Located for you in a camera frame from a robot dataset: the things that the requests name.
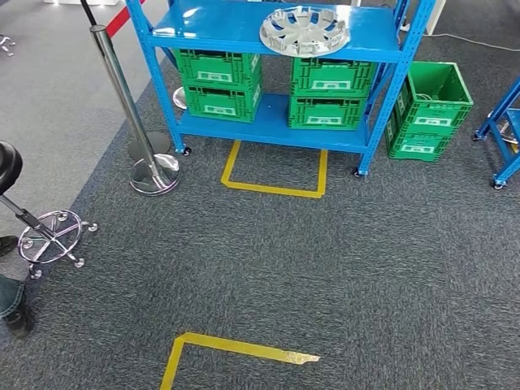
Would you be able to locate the blue metal shelf rack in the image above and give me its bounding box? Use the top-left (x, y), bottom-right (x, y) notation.
top-left (125, 0), bottom-right (437, 179)
top-left (471, 75), bottom-right (520, 191)

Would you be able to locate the grey wheel hubcap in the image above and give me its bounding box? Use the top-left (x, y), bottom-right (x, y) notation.
top-left (260, 6), bottom-right (351, 59)

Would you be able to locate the red barrier belt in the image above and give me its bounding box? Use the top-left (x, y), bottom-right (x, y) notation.
top-left (106, 0), bottom-right (146, 40)

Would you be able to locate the black round stool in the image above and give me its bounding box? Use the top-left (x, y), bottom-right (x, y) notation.
top-left (0, 141), bottom-right (99, 281)

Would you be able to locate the white desk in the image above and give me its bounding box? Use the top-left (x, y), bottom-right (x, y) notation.
top-left (424, 0), bottom-right (447, 37)

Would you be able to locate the thin black barrier belt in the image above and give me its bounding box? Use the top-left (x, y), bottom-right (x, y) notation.
top-left (79, 0), bottom-right (97, 28)

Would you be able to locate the person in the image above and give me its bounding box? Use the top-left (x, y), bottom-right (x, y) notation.
top-left (0, 235), bottom-right (35, 340)

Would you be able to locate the chrome stanchion post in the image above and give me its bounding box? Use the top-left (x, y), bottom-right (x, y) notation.
top-left (89, 24), bottom-right (182, 197)

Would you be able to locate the white cable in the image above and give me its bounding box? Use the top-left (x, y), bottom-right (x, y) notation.
top-left (422, 32), bottom-right (520, 54)

